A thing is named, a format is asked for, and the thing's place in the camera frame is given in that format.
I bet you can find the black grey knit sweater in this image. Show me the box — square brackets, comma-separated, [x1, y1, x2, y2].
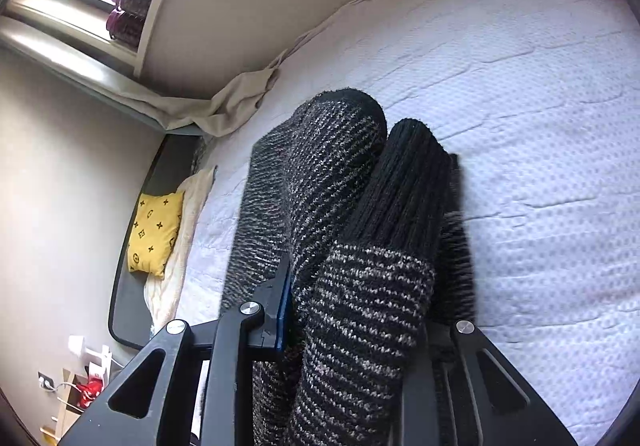
[220, 89, 475, 445]

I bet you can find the red object on floor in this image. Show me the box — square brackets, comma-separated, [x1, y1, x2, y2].
[75, 377, 104, 410]

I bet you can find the cream orange patterned blanket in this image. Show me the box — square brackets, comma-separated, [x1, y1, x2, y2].
[143, 168, 216, 336]

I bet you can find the yellow patterned pillow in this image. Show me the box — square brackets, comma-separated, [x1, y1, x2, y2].
[127, 192, 184, 279]

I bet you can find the dark bed headboard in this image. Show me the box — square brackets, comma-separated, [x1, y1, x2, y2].
[107, 135, 198, 351]

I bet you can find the beige teal bed sheet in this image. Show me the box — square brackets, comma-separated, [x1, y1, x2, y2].
[114, 0, 482, 138]

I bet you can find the white quilted bed cover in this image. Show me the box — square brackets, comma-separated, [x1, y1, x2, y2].
[178, 0, 639, 445]

